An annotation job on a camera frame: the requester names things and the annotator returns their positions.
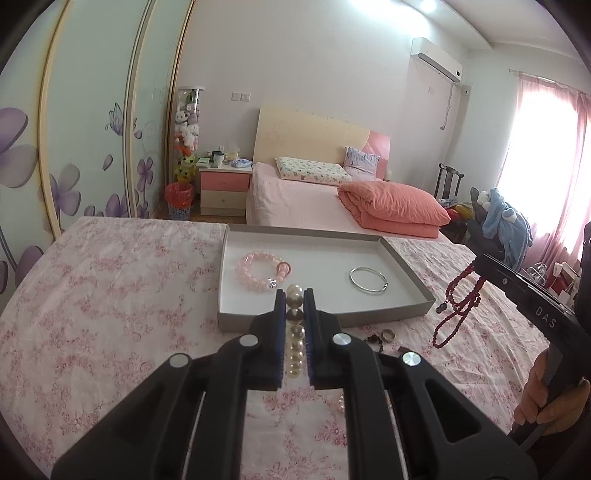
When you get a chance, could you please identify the pink floral tablecloth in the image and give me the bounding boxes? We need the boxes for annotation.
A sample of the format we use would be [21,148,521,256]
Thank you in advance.
[0,216,568,480]

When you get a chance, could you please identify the plush toy display tube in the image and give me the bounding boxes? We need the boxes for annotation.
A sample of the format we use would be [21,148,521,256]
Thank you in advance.
[173,85,205,185]

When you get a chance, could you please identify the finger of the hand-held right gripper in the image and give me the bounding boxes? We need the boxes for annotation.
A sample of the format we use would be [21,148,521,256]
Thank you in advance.
[472,253,522,298]

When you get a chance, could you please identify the silver bangle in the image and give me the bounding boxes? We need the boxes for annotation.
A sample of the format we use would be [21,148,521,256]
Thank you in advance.
[349,266,389,294]

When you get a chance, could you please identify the person's right hand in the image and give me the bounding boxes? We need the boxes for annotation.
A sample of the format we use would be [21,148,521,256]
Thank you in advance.
[513,351,591,428]

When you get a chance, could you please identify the grey cardboard tray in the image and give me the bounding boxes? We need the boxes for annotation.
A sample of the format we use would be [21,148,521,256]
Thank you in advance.
[217,224,435,334]

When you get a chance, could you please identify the folded coral duvet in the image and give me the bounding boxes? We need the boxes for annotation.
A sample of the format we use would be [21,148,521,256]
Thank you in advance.
[337,180,452,239]

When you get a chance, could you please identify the beige pink headboard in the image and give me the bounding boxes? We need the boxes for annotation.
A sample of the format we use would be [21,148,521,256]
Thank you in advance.
[253,105,392,181]

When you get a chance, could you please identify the blue plush robe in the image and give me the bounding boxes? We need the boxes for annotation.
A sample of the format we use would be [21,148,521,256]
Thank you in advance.
[482,187,534,268]

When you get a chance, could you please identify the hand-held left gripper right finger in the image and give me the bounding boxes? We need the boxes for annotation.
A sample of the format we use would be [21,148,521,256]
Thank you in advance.
[302,288,539,480]

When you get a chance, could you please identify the floral print pillow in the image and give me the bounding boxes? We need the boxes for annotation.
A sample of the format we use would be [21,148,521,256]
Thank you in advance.
[275,157,352,186]

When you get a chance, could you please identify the black office chair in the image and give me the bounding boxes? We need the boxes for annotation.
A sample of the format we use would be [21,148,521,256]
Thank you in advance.
[464,186,499,259]

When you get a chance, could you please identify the dark wooden chair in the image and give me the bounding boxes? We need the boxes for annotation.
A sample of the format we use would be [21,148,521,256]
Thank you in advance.
[434,163,464,204]

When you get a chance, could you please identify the floral sliding wardrobe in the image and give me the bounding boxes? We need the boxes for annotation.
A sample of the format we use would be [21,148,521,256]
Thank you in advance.
[0,0,195,296]

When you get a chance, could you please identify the white air conditioner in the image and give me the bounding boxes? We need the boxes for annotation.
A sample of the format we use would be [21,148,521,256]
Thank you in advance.
[410,37,463,85]

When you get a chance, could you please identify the pink bead bracelet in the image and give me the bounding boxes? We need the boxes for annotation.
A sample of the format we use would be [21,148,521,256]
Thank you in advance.
[237,250,293,291]

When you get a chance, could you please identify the lilac pillow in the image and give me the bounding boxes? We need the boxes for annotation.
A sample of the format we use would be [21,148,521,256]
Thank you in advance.
[342,147,382,181]

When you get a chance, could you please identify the white pearl bracelet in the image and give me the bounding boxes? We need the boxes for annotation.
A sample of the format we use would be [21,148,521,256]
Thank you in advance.
[285,284,306,380]

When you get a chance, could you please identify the pink curtain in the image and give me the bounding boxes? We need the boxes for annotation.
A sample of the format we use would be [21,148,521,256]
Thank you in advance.
[496,74,591,273]

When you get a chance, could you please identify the red bead necklace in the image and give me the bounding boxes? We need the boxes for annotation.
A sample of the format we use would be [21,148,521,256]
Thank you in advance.
[433,263,486,350]

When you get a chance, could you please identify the pink nightstand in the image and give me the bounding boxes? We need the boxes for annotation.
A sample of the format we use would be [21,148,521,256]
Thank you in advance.
[198,165,254,217]

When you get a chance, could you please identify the pink bed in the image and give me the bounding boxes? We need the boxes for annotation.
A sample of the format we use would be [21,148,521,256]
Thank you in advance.
[245,161,451,243]

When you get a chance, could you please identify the trash bin with red bag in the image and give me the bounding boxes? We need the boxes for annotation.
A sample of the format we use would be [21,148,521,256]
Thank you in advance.
[165,181,195,221]

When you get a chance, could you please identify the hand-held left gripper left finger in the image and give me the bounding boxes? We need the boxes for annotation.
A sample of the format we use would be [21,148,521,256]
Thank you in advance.
[51,290,287,480]

